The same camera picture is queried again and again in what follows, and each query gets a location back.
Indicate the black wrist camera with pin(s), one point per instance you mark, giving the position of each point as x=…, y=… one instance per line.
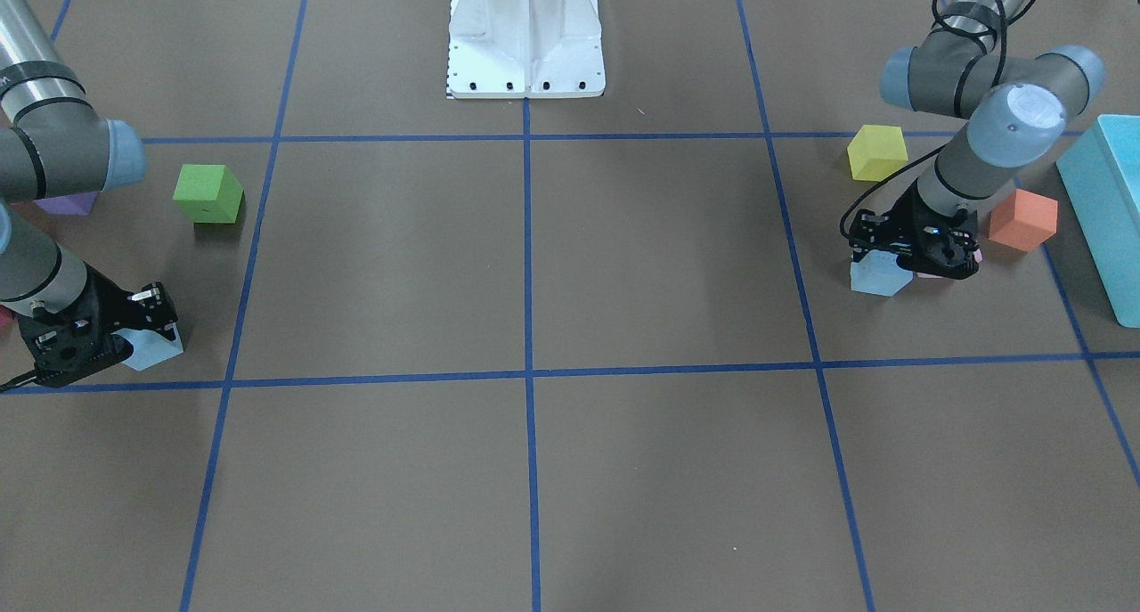
x=153, y=309
x=871, y=232

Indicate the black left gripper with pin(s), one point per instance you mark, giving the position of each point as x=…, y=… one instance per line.
x=901, y=221

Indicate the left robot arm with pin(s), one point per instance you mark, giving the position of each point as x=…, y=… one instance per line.
x=1013, y=110

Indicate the green foam block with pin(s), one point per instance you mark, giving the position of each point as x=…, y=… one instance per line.
x=208, y=194

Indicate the light blue block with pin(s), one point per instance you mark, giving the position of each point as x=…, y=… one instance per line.
x=151, y=347
x=878, y=273

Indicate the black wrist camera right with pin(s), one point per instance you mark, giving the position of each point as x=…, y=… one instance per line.
x=153, y=309

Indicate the light blue plastic bin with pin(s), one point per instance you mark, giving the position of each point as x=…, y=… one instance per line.
x=1100, y=172

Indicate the purple block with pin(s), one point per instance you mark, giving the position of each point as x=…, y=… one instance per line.
x=78, y=204

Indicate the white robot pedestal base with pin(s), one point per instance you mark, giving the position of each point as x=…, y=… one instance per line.
x=501, y=49

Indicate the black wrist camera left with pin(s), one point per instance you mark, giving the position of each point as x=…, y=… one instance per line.
x=871, y=232

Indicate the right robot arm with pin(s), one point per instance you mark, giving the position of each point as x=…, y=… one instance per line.
x=55, y=144

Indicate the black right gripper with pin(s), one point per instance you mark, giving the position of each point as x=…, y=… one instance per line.
x=114, y=304

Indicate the yellow foam block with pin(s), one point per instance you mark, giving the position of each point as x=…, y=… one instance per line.
x=876, y=152

